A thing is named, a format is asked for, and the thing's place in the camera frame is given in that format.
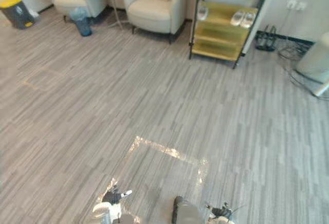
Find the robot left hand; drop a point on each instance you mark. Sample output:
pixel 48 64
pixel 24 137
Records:
pixel 112 197

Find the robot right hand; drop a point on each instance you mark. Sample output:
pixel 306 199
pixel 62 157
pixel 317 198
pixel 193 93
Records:
pixel 220 211

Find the blue waste basket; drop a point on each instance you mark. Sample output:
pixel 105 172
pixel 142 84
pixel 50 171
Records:
pixel 81 21

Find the cream armchair with cushion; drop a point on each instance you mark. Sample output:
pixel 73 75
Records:
pixel 154 10

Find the cream armchair with blanket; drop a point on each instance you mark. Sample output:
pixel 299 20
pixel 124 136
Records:
pixel 73 2

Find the grey bin with yellow lid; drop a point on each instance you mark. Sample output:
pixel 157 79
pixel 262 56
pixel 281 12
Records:
pixel 17 12

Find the gold shelf rack black frame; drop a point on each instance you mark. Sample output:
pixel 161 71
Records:
pixel 221 34

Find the white wall socket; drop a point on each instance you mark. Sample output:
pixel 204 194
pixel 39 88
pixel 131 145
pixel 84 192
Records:
pixel 301 6
pixel 291 4

